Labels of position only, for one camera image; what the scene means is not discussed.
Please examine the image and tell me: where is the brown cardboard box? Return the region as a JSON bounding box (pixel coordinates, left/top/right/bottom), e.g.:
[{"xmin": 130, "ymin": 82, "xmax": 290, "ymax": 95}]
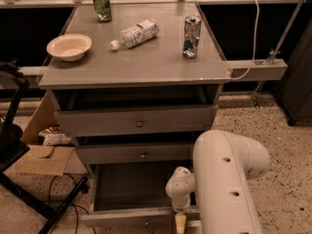
[{"xmin": 15, "ymin": 95, "xmax": 72, "ymax": 176}]

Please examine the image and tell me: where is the clear plastic water bottle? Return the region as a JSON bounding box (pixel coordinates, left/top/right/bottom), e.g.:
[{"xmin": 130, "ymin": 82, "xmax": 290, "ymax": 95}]
[{"xmin": 110, "ymin": 19, "xmax": 159, "ymax": 51}]

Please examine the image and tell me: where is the grey drawer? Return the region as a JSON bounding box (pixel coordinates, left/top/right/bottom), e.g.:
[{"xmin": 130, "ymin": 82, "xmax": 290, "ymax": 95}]
[
  {"xmin": 75, "ymin": 142, "xmax": 193, "ymax": 165},
  {"xmin": 81, "ymin": 161, "xmax": 191, "ymax": 227},
  {"xmin": 55, "ymin": 104, "xmax": 217, "ymax": 137}
]

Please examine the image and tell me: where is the metal rail bar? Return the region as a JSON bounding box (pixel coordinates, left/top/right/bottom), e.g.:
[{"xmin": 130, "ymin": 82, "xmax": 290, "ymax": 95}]
[{"xmin": 227, "ymin": 59, "xmax": 288, "ymax": 81}]

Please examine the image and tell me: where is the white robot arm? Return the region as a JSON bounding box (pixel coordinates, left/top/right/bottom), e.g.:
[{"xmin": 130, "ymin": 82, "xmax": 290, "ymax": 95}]
[{"xmin": 166, "ymin": 130, "xmax": 270, "ymax": 234}]

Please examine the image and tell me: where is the black chair stand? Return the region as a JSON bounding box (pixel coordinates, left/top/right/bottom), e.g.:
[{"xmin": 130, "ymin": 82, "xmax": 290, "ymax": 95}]
[{"xmin": 0, "ymin": 68, "xmax": 88, "ymax": 234}]

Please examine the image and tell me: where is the grey top drawer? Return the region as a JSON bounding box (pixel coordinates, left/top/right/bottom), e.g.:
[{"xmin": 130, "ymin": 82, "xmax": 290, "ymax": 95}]
[{"xmin": 55, "ymin": 104, "xmax": 217, "ymax": 137}]

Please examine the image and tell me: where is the dark cabinet on right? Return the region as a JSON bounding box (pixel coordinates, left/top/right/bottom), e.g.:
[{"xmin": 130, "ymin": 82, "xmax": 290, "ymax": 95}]
[{"xmin": 275, "ymin": 20, "xmax": 312, "ymax": 126}]

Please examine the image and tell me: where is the grey middle drawer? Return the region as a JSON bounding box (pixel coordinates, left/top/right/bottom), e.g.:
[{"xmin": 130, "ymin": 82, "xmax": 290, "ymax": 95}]
[{"xmin": 75, "ymin": 142, "xmax": 193, "ymax": 165}]

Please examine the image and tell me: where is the silver blue energy can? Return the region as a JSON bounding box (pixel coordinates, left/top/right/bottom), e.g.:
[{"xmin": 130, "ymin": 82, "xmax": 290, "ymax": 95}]
[{"xmin": 182, "ymin": 16, "xmax": 202, "ymax": 59}]

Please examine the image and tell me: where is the black floor cable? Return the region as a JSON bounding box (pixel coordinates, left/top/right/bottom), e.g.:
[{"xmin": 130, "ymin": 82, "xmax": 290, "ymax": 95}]
[{"xmin": 48, "ymin": 173, "xmax": 98, "ymax": 234}]

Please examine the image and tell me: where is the grey bottom drawer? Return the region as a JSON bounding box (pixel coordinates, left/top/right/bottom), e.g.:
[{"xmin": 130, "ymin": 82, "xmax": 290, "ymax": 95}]
[{"xmin": 81, "ymin": 161, "xmax": 191, "ymax": 227}]

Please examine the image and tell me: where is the white cable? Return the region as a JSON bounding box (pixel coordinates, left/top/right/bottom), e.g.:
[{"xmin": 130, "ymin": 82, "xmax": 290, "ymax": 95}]
[{"xmin": 229, "ymin": 0, "xmax": 260, "ymax": 82}]

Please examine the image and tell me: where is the white bowl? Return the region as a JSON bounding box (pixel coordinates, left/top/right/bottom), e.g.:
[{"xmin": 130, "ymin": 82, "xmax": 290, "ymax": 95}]
[{"xmin": 47, "ymin": 34, "xmax": 92, "ymax": 61}]

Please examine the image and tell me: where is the green soda can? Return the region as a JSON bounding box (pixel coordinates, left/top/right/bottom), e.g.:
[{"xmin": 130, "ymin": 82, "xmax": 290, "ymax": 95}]
[{"xmin": 93, "ymin": 0, "xmax": 112, "ymax": 22}]

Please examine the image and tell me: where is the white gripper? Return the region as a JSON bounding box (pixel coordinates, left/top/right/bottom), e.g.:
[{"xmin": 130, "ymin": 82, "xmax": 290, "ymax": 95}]
[{"xmin": 165, "ymin": 167, "xmax": 195, "ymax": 234}]

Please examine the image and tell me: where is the grey drawer cabinet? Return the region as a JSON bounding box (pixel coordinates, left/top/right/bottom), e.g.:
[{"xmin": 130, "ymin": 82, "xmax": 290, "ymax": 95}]
[{"xmin": 38, "ymin": 2, "xmax": 231, "ymax": 187}]

